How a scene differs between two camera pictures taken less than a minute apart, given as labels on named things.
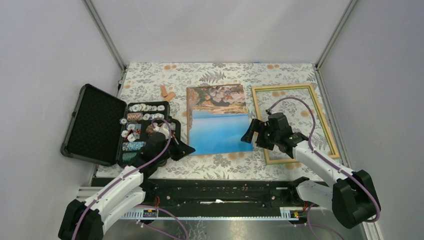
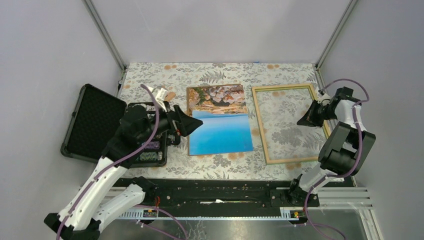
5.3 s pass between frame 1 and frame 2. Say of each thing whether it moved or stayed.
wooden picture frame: stayed
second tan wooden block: stayed
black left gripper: moved
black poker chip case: stayed
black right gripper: moved
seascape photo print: stayed
